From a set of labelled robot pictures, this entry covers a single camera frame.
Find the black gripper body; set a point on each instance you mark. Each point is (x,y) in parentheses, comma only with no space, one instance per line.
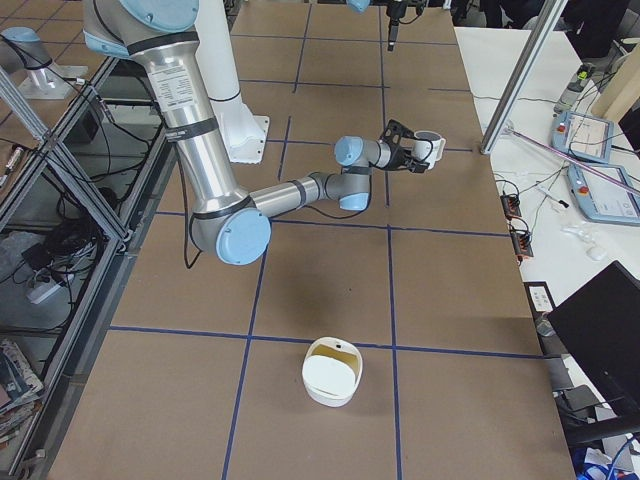
(401,155)

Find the white mug with handle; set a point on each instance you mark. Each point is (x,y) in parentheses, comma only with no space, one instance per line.
(428,147)

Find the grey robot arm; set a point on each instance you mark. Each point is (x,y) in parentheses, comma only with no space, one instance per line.
(395,11)
(185,50)

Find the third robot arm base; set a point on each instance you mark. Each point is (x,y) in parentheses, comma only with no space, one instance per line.
(23,50)

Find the metal rod on table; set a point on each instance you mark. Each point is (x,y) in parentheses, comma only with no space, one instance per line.
(581,165)

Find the orange black electronic module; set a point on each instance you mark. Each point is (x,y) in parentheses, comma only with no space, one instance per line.
(511,205)

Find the grey teach pendant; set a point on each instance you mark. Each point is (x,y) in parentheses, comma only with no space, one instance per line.
(599,194)
(583,136)

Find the white oval bowl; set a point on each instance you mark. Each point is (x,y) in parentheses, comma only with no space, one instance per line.
(331,371)

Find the black laptop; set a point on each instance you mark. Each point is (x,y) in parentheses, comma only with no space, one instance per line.
(599,327)

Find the white power strip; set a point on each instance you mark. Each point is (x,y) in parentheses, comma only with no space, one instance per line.
(42,291)

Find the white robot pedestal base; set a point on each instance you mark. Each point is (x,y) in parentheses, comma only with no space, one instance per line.
(244,134)

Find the aluminium frame post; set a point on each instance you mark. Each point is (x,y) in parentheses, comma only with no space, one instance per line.
(550,14)

